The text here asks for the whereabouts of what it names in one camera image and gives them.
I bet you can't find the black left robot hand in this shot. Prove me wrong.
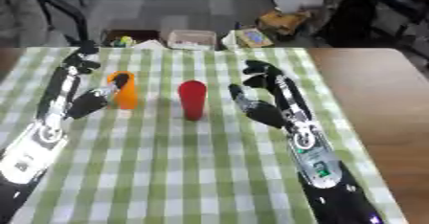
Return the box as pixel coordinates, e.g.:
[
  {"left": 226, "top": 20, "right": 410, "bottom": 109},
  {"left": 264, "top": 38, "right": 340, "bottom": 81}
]
[{"left": 34, "top": 40, "right": 133, "bottom": 130}]

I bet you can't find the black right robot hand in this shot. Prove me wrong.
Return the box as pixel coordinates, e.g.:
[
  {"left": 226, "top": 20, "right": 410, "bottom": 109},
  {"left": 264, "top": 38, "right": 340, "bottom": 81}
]
[{"left": 226, "top": 59, "right": 319, "bottom": 135}]

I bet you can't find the red plastic cup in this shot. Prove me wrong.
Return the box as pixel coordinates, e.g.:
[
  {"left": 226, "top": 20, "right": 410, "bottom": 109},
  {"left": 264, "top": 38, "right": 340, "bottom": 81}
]
[{"left": 175, "top": 79, "right": 210, "bottom": 122}]

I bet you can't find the tan cardboard box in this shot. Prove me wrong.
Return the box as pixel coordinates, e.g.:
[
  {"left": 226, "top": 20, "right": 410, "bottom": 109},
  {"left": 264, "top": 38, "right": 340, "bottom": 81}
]
[{"left": 256, "top": 8, "right": 312, "bottom": 37}]

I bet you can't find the green yellow toy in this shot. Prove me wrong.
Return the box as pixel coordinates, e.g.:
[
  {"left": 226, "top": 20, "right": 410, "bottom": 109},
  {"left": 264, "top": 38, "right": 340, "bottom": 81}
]
[{"left": 112, "top": 35, "right": 138, "bottom": 48}]

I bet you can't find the dark brown box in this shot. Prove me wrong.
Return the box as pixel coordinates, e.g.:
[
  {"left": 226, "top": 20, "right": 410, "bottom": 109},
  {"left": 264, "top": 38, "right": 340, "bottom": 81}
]
[{"left": 101, "top": 29, "right": 165, "bottom": 48}]

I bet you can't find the white plastic bin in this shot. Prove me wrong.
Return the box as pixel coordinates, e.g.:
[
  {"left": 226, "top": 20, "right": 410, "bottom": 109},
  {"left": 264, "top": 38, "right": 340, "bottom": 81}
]
[{"left": 166, "top": 29, "right": 218, "bottom": 51}]

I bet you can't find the black office chair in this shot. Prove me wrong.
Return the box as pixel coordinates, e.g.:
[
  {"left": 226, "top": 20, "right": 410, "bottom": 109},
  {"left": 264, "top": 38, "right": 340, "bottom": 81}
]
[{"left": 311, "top": 0, "right": 429, "bottom": 59}]

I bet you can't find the black chair frame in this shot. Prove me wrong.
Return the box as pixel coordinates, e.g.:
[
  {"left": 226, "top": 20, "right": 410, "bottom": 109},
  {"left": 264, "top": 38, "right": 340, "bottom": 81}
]
[{"left": 23, "top": 0, "right": 91, "bottom": 46}]

